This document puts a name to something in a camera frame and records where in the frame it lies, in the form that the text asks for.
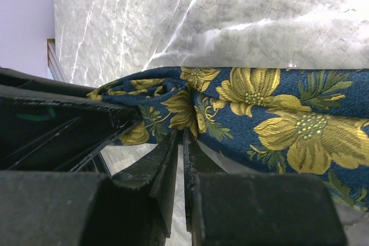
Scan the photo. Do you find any aluminium rail frame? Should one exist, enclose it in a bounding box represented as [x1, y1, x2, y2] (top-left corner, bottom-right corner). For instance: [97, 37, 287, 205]
[47, 39, 67, 82]

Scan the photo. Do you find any blue floral yellow tie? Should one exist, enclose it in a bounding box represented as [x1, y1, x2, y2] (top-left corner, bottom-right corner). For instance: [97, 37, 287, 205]
[88, 66, 368, 211]

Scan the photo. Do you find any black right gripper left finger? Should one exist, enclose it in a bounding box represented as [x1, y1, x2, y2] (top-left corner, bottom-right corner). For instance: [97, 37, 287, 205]
[1, 130, 178, 245]

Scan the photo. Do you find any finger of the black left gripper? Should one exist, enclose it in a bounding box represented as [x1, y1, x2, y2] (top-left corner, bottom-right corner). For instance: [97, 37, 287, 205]
[1, 68, 141, 171]

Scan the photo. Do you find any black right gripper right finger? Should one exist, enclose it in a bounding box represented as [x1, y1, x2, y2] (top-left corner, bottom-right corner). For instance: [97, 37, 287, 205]
[183, 130, 348, 245]

